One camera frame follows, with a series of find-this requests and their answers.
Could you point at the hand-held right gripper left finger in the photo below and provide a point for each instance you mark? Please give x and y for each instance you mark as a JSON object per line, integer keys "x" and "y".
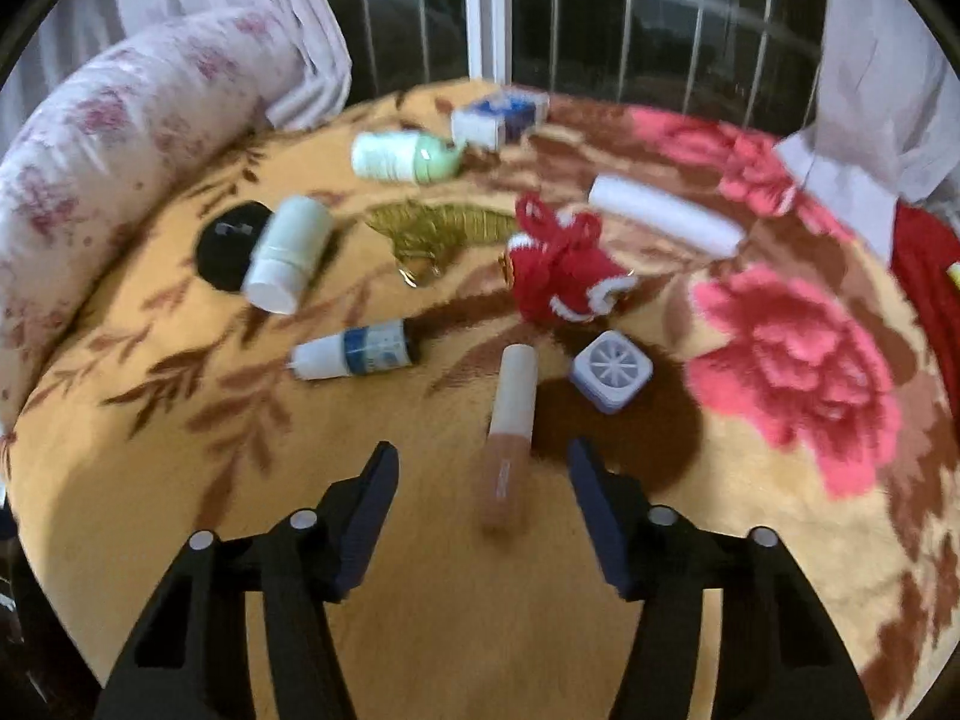
{"x": 366, "y": 532}

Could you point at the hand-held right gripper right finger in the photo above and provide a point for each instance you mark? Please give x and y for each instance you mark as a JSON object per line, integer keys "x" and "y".
{"x": 601, "y": 529}

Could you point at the pink lip gloss tube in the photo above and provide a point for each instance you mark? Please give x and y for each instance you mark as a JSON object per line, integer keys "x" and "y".
{"x": 510, "y": 435}

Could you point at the white plastic tube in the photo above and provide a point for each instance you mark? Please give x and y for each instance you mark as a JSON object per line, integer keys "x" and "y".
{"x": 664, "y": 216}

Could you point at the blue and white carton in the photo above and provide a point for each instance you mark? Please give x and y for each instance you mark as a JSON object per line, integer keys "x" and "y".
{"x": 495, "y": 118}

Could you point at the square white-blue plastic container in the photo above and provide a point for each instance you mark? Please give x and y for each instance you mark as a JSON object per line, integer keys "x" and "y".
{"x": 609, "y": 371}

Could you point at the blue-label dropper bottle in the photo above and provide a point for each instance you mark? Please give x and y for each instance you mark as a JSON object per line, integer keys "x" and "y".
{"x": 360, "y": 351}

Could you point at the red knitted pouch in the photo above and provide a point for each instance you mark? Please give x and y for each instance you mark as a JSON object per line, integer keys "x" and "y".
{"x": 559, "y": 262}

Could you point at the pale green white-capped bottle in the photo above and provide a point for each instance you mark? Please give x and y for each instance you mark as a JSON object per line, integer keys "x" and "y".
{"x": 289, "y": 251}

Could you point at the gold dinosaur figurine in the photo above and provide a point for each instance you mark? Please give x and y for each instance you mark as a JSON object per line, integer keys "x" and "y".
{"x": 442, "y": 229}

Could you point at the black round compact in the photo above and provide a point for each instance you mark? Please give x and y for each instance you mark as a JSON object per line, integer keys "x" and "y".
{"x": 225, "y": 244}

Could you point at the white bottle with green cap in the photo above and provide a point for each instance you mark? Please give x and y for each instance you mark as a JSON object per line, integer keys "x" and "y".
{"x": 401, "y": 156}

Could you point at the red cloth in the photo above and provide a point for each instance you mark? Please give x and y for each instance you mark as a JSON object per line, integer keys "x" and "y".
{"x": 926, "y": 277}

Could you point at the white cloth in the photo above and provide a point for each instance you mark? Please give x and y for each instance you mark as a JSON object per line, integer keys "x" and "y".
{"x": 840, "y": 180}

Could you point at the pink floral pillow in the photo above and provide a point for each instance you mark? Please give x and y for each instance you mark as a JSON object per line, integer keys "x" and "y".
{"x": 97, "y": 165}

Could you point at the metal window grille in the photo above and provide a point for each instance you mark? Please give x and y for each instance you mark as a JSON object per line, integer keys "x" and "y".
{"x": 660, "y": 22}

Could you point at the plain white curtain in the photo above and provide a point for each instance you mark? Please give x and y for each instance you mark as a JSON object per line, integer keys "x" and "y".
{"x": 885, "y": 52}

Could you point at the white window frame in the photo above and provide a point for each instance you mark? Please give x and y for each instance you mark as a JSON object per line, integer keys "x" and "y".
{"x": 487, "y": 7}

